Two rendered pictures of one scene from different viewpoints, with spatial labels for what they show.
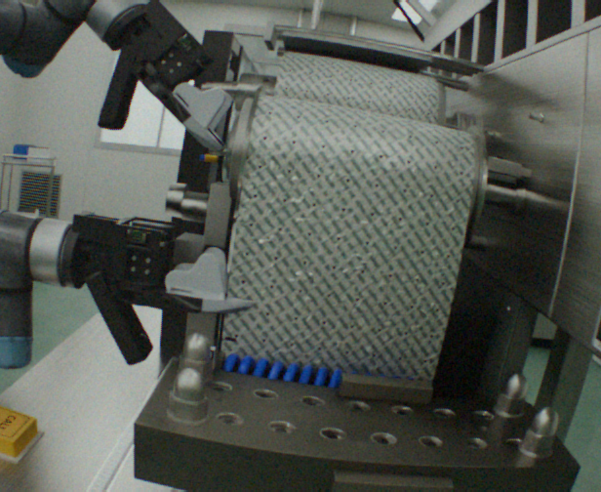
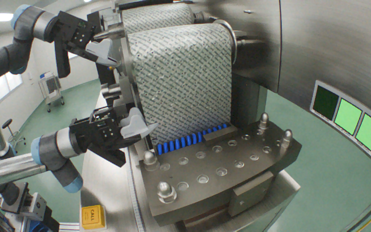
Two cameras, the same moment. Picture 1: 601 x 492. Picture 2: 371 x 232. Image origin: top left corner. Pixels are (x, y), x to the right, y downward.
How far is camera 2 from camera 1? 0.27 m
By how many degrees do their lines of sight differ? 27
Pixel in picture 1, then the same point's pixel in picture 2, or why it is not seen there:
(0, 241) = (46, 153)
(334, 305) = (188, 110)
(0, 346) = (71, 187)
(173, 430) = (169, 210)
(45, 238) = (62, 143)
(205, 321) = not seen: hidden behind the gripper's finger
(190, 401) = (169, 194)
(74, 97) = (51, 51)
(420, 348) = (223, 112)
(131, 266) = (104, 135)
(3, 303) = (62, 173)
